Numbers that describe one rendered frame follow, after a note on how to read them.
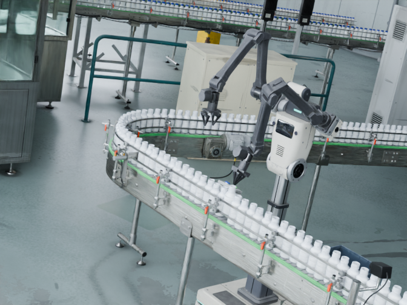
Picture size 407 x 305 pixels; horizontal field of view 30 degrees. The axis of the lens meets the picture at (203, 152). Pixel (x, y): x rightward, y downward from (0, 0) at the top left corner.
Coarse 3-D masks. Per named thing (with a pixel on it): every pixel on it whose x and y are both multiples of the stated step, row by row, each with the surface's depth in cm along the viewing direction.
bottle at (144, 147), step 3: (144, 141) 471; (144, 144) 468; (147, 144) 469; (141, 147) 470; (144, 147) 469; (147, 147) 471; (141, 150) 469; (144, 150) 468; (138, 156) 471; (141, 156) 470; (144, 156) 470; (138, 159) 471; (141, 159) 470; (144, 159) 470; (138, 165) 472; (141, 165) 471
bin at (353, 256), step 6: (336, 246) 422; (342, 246) 424; (330, 252) 420; (342, 252) 424; (348, 252) 421; (354, 252) 418; (354, 258) 418; (360, 258) 415; (348, 264) 422; (360, 264) 415; (366, 264) 412; (282, 300) 398
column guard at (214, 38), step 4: (220, 0) 1442; (224, 0) 1448; (216, 16) 1450; (200, 32) 1469; (204, 32) 1461; (212, 32) 1456; (200, 36) 1470; (204, 36) 1461; (208, 36) 1455; (212, 36) 1460; (216, 36) 1467; (196, 40) 1481; (200, 40) 1470; (204, 40) 1462; (208, 40) 1458; (212, 40) 1463; (216, 40) 1470
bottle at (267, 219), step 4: (268, 212) 394; (268, 216) 391; (264, 220) 392; (268, 220) 391; (264, 224) 392; (260, 228) 394; (264, 228) 392; (260, 232) 394; (264, 232) 393; (264, 236) 393
